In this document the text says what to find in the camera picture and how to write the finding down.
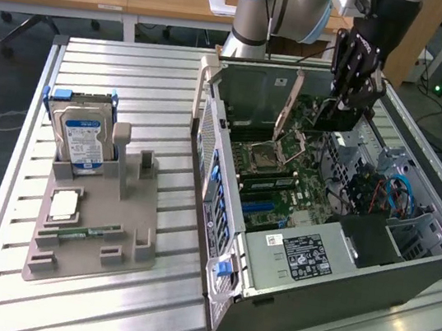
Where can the graphics card with metal bracket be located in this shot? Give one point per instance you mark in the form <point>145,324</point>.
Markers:
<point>336,120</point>

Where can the white paper stack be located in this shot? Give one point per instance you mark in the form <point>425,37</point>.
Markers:
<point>220,3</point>

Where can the black chair base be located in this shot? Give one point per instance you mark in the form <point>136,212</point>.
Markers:
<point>27,25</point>

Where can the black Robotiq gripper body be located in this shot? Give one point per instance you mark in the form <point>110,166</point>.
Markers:
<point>387,28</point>

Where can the metal socket cover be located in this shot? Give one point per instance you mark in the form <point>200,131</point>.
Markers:
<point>299,146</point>

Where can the grey power supply unit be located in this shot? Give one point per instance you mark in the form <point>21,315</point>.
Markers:
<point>260,263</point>

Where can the blue case release latch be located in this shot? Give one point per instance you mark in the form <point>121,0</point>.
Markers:
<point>222,269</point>

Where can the CPU socket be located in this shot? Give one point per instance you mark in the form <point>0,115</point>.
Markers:
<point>264,157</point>

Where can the wooden cabinet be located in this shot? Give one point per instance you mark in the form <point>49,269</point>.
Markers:
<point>418,45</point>

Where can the green motherboard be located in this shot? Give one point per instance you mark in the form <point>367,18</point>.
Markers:
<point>308,195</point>

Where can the metal disk bay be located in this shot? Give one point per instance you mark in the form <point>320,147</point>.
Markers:
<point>412,221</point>

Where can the green RAM stick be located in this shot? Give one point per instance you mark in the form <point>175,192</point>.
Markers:
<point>78,232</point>

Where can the grey parts rack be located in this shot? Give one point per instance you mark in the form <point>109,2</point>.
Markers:
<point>98,180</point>

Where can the black plastic shroud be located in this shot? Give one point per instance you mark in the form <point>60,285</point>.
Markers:
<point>367,241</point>

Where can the open grey PC case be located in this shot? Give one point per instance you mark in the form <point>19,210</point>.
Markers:
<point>328,310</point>

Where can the silver CPU chip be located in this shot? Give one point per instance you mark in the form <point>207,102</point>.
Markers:
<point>63,206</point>

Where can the blue card retention clip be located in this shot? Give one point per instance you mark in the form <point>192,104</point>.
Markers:
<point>221,208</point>
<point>225,239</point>
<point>219,193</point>
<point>222,223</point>
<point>215,172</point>

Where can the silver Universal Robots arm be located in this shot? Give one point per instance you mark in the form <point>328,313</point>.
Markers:
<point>301,15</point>

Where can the hard disk in blue caddy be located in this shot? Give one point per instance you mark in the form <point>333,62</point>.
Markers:
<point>79,140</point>

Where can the black labelled RAM stick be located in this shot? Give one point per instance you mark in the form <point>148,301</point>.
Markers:
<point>268,185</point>

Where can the blue expansion slot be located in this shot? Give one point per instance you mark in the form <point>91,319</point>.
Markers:
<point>258,207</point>

